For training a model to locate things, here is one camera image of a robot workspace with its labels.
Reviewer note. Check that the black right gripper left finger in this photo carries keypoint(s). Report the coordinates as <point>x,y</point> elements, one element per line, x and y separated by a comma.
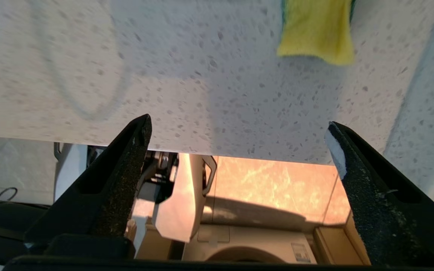
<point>104,203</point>

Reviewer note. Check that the yellow green sponge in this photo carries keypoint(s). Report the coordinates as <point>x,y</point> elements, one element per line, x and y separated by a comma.
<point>317,30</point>

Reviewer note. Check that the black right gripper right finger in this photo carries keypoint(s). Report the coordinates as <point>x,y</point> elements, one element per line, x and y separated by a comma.
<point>390,226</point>

